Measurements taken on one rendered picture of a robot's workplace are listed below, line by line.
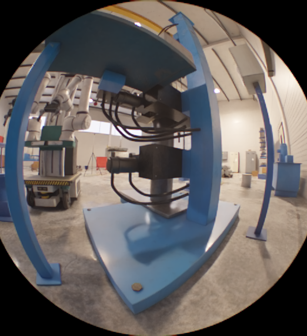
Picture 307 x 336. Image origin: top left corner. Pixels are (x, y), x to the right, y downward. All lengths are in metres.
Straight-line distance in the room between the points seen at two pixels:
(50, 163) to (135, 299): 1.55
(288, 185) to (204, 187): 2.18
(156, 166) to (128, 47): 0.63
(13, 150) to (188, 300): 0.78
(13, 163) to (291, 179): 3.02
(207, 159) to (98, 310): 0.89
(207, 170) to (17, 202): 0.88
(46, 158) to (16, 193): 1.23
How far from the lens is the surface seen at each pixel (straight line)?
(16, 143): 0.45
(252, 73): 1.08
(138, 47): 0.62
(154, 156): 0.63
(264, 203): 0.96
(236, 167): 10.95
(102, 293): 0.56
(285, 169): 2.63
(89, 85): 1.45
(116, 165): 0.69
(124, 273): 0.46
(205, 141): 0.73
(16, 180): 0.45
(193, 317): 0.53
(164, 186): 1.01
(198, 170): 0.73
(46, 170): 1.66
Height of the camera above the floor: 0.49
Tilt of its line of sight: 2 degrees down
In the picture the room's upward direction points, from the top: 2 degrees clockwise
